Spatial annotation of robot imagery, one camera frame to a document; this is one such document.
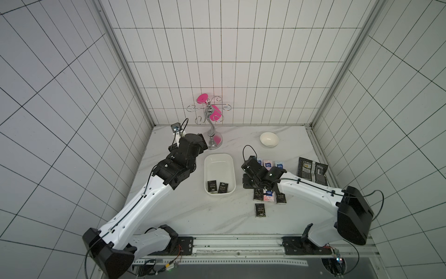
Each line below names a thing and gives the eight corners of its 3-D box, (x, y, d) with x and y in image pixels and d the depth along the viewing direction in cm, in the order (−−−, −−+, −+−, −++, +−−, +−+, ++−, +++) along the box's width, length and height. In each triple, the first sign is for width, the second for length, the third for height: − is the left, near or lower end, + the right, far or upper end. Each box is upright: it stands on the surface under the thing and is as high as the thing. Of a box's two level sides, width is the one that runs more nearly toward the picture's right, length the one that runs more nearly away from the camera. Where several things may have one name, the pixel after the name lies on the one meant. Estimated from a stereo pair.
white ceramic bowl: (260, 149, 108) (262, 143, 103) (258, 138, 114) (260, 132, 109) (277, 149, 108) (280, 143, 103) (274, 138, 114) (277, 132, 109)
